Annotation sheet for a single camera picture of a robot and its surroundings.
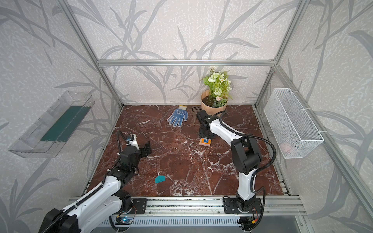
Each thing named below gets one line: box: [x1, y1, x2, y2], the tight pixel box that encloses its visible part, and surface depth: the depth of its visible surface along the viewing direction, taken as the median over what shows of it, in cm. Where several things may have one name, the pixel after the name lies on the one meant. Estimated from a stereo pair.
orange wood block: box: [199, 137, 212, 147], surface depth 97 cm
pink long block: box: [199, 137, 212, 148], surface depth 96 cm
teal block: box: [154, 175, 166, 184], surface depth 84 cm
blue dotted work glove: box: [166, 104, 189, 127], surface depth 114 cm
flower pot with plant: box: [200, 67, 233, 116], surface depth 98 cm
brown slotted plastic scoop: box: [191, 105, 202, 124], surface depth 117 cm
